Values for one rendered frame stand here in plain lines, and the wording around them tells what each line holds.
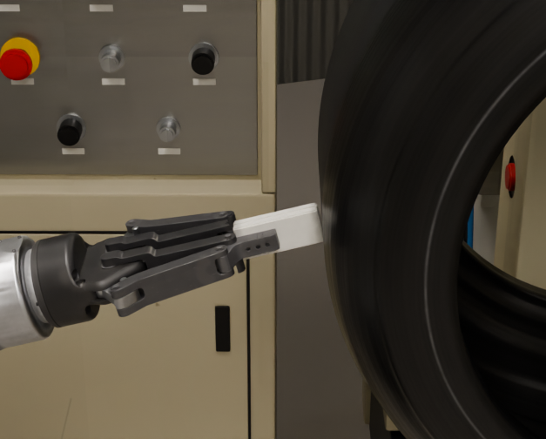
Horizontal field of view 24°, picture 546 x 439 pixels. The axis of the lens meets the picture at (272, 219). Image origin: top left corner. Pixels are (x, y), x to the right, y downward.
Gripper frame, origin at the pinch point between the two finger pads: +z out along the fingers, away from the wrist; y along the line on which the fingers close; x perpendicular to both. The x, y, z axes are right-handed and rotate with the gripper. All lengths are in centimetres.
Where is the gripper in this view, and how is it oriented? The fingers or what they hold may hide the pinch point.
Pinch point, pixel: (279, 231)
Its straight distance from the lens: 103.3
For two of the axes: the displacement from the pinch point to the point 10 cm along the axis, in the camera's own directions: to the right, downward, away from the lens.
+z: 9.7, -2.2, -1.2
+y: 0.1, -4.5, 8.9
